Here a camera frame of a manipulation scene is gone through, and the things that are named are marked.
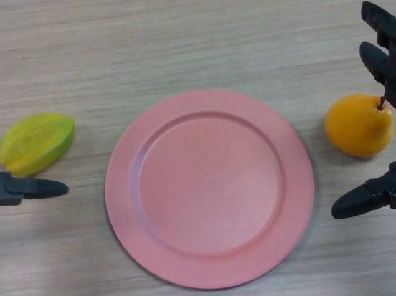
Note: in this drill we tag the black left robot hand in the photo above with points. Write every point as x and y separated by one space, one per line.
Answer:
0 188

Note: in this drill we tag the pink round plate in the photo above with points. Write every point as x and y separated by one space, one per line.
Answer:
211 193

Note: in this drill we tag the orange yellow pear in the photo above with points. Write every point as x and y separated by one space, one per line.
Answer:
356 128

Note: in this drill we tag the yellow green starfruit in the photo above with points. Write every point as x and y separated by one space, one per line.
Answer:
38 144

